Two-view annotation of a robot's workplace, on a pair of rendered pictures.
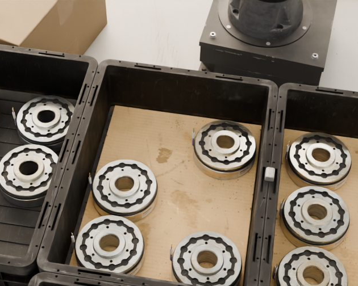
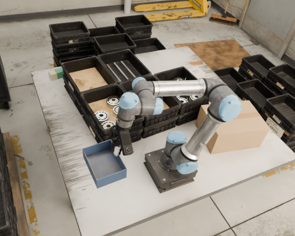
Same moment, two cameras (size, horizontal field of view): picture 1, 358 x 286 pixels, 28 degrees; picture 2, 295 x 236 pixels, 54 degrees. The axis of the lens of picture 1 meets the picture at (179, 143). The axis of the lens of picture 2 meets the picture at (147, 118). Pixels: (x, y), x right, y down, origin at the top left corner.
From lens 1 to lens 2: 2.16 m
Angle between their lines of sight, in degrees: 76
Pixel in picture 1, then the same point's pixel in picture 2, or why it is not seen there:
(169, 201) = not seen: hidden behind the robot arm
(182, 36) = not seen: hidden behind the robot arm
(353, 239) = (110, 114)
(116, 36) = (204, 152)
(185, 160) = not seen: hidden behind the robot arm
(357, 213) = (113, 118)
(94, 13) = (210, 142)
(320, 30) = (154, 164)
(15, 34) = (204, 106)
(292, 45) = (157, 155)
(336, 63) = (147, 178)
